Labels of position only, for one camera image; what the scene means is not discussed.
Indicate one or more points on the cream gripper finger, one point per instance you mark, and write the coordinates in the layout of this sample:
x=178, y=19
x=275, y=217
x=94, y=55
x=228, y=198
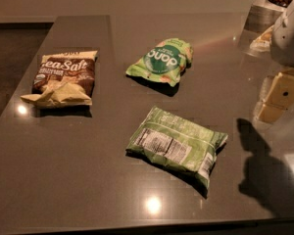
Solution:
x=268, y=113

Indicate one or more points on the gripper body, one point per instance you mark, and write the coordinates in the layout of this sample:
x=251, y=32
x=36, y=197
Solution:
x=289, y=38

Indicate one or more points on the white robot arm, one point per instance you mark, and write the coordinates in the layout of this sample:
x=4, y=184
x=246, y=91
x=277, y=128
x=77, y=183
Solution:
x=281, y=47

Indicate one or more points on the green jalapeno chip bag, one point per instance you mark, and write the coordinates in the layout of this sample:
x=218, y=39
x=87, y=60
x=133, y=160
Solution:
x=177, y=144

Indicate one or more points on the green round-logo snack bag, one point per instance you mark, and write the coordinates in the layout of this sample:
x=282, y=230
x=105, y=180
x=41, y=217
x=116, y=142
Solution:
x=164, y=63

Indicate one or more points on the brown sea salt chip bag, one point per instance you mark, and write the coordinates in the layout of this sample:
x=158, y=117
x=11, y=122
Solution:
x=63, y=80

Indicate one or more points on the yellow white packet by container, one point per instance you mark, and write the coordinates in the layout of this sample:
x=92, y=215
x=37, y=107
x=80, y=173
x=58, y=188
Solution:
x=262, y=42

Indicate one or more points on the steel container of coffee beans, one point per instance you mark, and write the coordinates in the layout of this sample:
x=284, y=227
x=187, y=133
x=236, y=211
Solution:
x=264, y=13

